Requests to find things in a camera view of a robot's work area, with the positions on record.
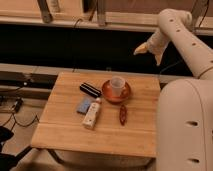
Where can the red chili pepper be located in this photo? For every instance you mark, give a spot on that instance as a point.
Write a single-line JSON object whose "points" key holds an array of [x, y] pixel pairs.
{"points": [[123, 115]]}

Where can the black rectangular case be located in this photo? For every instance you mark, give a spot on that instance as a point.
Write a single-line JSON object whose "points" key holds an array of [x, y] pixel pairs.
{"points": [[90, 90]]}

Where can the white ceramic cup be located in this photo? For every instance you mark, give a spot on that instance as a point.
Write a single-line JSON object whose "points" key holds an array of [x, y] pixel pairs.
{"points": [[117, 85]]}

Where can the wooden cutting board table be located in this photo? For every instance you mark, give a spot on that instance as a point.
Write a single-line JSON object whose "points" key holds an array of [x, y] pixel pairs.
{"points": [[61, 128]]}

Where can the orange saucer plate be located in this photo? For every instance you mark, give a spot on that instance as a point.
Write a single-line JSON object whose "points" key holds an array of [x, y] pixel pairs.
{"points": [[107, 93]]}

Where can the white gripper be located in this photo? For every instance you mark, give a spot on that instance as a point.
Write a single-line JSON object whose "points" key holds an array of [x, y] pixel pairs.
{"points": [[156, 44]]}

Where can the blue sponge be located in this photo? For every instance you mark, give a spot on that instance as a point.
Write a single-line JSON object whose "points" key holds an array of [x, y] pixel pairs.
{"points": [[84, 105]]}

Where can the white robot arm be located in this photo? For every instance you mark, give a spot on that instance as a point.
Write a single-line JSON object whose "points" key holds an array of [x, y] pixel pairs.
{"points": [[184, 124]]}

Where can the black power adapter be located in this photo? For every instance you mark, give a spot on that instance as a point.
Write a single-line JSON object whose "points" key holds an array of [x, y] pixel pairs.
{"points": [[16, 106]]}

